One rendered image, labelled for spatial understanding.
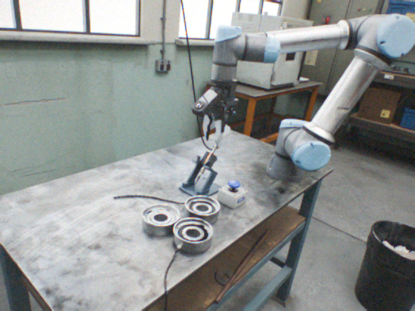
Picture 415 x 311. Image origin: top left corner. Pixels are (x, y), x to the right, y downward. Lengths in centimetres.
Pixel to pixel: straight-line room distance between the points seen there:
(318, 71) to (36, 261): 425
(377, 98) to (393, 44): 308
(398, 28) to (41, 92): 197
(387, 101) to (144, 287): 373
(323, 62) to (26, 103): 360
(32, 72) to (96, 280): 171
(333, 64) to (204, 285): 387
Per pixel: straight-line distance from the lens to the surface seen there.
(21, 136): 236
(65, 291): 77
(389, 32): 109
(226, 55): 96
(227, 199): 102
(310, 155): 109
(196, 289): 110
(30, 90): 230
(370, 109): 420
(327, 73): 462
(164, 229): 86
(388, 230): 208
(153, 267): 79
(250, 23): 314
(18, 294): 126
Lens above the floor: 135
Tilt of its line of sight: 24 degrees down
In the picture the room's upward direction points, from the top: 7 degrees clockwise
